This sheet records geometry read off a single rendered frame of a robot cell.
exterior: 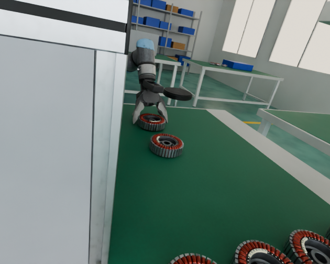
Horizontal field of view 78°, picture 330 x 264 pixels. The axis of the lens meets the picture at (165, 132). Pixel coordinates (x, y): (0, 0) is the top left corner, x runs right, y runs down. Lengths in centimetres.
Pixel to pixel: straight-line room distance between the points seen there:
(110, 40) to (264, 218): 50
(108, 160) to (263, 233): 39
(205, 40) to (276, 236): 801
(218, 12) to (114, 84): 835
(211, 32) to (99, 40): 826
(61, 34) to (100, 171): 15
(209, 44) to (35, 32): 829
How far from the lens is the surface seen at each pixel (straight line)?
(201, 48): 833
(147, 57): 88
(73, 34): 21
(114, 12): 21
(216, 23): 851
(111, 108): 23
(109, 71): 22
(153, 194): 51
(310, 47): 548
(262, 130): 163
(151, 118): 86
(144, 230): 44
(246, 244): 44
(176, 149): 64
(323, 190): 83
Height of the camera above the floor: 109
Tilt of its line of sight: 25 degrees down
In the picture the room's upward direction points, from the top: 11 degrees clockwise
